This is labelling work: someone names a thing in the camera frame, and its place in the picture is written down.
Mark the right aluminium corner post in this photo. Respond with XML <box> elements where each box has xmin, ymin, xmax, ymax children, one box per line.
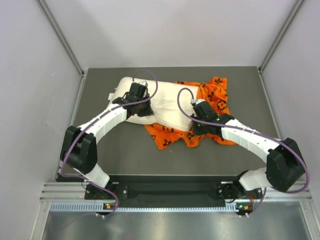
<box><xmin>259</xmin><ymin>0</ymin><xmax>306</xmax><ymax>73</ymax></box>

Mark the aluminium corner post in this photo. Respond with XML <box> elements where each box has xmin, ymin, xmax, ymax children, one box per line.
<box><xmin>259</xmin><ymin>0</ymin><xmax>306</xmax><ymax>73</ymax></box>
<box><xmin>37</xmin><ymin>0</ymin><xmax>85</xmax><ymax>75</ymax></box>

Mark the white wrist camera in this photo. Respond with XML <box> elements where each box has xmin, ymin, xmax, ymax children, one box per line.
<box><xmin>190</xmin><ymin>98</ymin><xmax>206</xmax><ymax>107</ymax></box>
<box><xmin>138</xmin><ymin>80</ymin><xmax>148</xmax><ymax>88</ymax></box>

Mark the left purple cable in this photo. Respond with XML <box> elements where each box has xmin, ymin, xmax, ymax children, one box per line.
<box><xmin>59</xmin><ymin>69</ymin><xmax>159</xmax><ymax>216</ymax></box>

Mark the aluminium frame rail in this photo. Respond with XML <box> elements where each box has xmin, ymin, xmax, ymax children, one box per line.
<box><xmin>39</xmin><ymin>182</ymin><xmax>312</xmax><ymax>202</ymax></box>

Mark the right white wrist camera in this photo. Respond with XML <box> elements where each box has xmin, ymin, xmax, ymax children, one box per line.
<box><xmin>190</xmin><ymin>98</ymin><xmax>206</xmax><ymax>107</ymax></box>

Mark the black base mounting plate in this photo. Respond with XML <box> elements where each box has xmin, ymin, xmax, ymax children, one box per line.
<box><xmin>84</xmin><ymin>174</ymin><xmax>262</xmax><ymax>208</ymax></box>

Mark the orange patterned pillowcase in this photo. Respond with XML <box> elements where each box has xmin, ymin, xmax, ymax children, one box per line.
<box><xmin>145</xmin><ymin>77</ymin><xmax>235</xmax><ymax>150</ymax></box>

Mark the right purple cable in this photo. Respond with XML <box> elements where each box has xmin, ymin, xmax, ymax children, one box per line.
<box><xmin>176</xmin><ymin>87</ymin><xmax>311</xmax><ymax>216</ymax></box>

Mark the left aluminium corner post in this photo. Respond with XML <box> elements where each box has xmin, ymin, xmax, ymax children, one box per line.
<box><xmin>37</xmin><ymin>0</ymin><xmax>85</xmax><ymax>75</ymax></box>

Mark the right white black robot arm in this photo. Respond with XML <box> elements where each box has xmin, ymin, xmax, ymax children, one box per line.
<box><xmin>191</xmin><ymin>99</ymin><xmax>306</xmax><ymax>198</ymax></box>

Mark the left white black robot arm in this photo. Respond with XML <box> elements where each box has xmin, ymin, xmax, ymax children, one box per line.
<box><xmin>60</xmin><ymin>81</ymin><xmax>153</xmax><ymax>199</ymax></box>

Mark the grey slotted cable duct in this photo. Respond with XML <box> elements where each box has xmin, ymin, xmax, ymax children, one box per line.
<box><xmin>49</xmin><ymin>201</ymin><xmax>254</xmax><ymax>214</ymax></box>

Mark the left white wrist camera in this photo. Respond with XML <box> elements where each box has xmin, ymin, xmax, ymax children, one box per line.
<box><xmin>138</xmin><ymin>80</ymin><xmax>148</xmax><ymax>88</ymax></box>

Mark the purple cable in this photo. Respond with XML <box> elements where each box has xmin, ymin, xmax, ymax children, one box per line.
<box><xmin>176</xmin><ymin>87</ymin><xmax>311</xmax><ymax>216</ymax></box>
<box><xmin>59</xmin><ymin>69</ymin><xmax>159</xmax><ymax>216</ymax></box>

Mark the white pillow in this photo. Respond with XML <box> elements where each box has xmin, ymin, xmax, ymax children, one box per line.
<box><xmin>108</xmin><ymin>76</ymin><xmax>202</xmax><ymax>132</ymax></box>

